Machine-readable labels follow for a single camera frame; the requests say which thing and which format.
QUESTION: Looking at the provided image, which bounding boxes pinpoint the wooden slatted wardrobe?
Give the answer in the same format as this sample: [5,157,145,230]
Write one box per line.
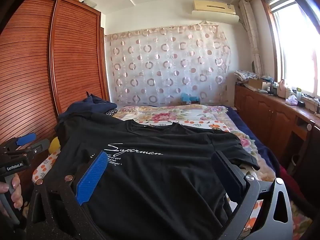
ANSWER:
[0,0,110,180]

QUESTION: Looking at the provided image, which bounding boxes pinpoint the folded blue print cloth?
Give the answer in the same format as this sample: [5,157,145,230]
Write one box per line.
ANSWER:
[234,69,258,83]

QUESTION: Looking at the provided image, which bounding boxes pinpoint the person's left hand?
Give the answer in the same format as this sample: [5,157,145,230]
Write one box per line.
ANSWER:
[0,174,24,210]

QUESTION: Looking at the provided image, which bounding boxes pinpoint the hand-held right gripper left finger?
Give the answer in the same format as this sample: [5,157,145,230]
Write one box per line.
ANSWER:
[25,151,108,240]

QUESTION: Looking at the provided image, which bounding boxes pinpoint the teal box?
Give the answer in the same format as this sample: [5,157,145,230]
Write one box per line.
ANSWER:
[180,92,200,105]

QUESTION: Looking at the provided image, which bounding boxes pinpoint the cardboard box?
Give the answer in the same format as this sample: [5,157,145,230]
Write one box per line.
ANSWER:
[247,77,268,89]

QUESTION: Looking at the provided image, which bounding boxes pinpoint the sheer curtain with circles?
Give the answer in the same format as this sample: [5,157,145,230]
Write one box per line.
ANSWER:
[104,21,232,107]

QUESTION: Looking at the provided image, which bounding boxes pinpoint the black printed t-shirt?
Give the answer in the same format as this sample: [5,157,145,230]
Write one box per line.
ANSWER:
[46,119,260,240]

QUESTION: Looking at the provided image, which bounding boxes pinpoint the yellow soft item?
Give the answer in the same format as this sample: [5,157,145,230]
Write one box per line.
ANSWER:
[49,136,62,154]

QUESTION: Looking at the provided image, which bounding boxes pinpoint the low wooden cabinet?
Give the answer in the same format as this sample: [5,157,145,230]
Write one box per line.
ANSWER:
[234,84,320,195]

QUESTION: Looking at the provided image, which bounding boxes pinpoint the floral blanket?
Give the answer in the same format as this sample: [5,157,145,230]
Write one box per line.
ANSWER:
[112,104,313,240]

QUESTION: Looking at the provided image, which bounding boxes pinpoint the wall air conditioner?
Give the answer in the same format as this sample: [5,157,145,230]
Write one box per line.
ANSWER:
[191,0,240,25]

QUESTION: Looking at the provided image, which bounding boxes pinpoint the navy blue folded clothes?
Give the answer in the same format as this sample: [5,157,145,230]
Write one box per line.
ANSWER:
[57,91,118,125]

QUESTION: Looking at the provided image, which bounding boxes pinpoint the red cloth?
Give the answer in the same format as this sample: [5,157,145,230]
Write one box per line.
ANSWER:
[279,165,300,193]

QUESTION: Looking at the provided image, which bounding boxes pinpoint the navy blue blanket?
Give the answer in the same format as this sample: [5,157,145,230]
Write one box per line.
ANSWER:
[226,106,283,178]

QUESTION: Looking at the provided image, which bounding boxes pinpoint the pink bottle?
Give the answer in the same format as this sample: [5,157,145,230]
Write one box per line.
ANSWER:
[278,79,288,98]

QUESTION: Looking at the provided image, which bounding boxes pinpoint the tied patterned window curtain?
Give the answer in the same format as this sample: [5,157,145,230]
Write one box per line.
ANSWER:
[239,0,264,77]

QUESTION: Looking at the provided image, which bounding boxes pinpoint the window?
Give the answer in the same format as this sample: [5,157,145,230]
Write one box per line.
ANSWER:
[260,0,320,98]

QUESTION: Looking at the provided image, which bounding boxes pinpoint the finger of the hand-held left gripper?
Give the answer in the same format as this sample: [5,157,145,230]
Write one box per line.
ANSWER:
[24,139,50,159]
[0,133,37,153]

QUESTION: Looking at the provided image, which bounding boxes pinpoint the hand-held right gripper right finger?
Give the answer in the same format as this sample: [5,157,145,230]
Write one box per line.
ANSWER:
[211,150,293,240]

